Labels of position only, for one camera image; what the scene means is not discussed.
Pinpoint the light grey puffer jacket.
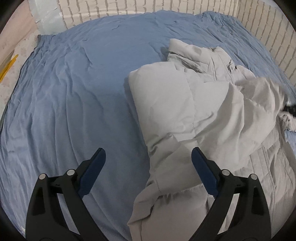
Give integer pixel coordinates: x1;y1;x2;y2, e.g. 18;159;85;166
128;39;295;240

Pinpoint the blue bed sheet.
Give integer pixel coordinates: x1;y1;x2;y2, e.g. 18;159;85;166
1;11;295;240

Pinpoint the yellow stick on floor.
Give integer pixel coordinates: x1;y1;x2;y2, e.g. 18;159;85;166
0;54;19;82

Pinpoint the translucent plastic bag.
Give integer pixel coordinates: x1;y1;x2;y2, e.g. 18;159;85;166
28;0;66;35

